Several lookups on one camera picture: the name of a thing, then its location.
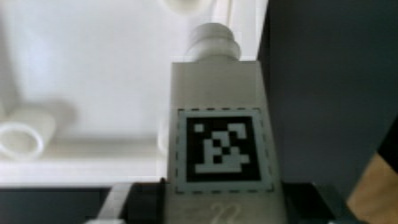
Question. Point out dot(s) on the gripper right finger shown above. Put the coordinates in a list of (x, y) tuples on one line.
[(316, 205)]

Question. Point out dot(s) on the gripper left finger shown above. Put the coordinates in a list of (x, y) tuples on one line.
[(135, 204)]

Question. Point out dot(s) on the white table leg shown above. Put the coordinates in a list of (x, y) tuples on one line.
[(223, 187)]

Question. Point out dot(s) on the white square tabletop part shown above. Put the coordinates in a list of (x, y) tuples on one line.
[(88, 50)]

